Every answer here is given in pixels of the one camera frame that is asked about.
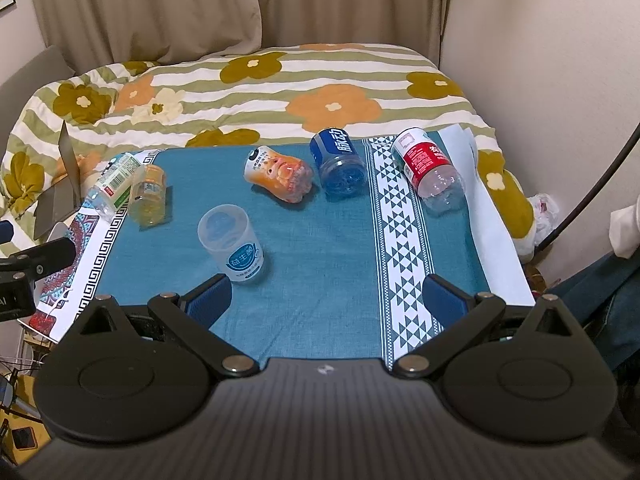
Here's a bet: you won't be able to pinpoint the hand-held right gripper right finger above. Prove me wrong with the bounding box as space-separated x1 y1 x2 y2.
391 275 581 378

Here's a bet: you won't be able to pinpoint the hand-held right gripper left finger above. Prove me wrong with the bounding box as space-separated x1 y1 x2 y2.
75 274 258 377

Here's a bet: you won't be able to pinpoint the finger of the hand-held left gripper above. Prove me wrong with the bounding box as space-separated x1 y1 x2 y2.
0 236 77 286

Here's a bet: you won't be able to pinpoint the clear cup with blue label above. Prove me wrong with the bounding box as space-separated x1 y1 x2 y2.
197 204 265 285

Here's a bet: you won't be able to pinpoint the red mandala patterned cloth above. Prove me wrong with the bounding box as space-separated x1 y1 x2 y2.
36 212 127 323

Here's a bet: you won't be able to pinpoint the grey laptop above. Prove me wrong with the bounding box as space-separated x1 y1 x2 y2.
34 120 84 242

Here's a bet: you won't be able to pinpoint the white sheet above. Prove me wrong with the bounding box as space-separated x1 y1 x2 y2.
440 124 537 307

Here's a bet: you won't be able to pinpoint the green label plastic bottle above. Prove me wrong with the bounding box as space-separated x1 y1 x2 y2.
82 152 146 222

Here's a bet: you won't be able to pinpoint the yellow plastic bottle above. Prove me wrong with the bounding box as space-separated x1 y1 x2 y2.
127 164 168 229

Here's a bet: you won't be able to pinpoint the teal patterned tablecloth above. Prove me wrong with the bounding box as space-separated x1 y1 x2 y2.
75 132 493 367

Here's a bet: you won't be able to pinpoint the white plastic bag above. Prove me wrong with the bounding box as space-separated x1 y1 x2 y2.
529 191 562 233

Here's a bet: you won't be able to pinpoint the red label plastic bottle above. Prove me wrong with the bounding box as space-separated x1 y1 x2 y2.
391 127 466 216

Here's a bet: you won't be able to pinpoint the orange label plastic bottle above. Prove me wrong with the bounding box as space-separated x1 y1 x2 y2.
244 145 314 205

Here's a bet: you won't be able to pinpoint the blue jeans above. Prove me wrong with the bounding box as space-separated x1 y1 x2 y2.
550 252 640 376

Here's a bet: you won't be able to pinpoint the blue label plastic bottle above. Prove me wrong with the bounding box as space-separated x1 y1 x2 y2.
309 127 370 199

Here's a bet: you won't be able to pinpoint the grey headboard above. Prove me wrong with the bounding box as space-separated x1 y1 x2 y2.
0 44 76 153

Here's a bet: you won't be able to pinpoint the white cloth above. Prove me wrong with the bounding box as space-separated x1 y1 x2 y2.
607 204 640 261

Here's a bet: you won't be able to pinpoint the floral striped duvet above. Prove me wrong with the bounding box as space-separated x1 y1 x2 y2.
0 43 537 263

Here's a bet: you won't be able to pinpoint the beige curtain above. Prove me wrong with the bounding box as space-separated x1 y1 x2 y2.
25 0 453 73

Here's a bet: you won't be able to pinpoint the black cable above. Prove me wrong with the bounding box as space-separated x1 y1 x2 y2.
536 124 640 250

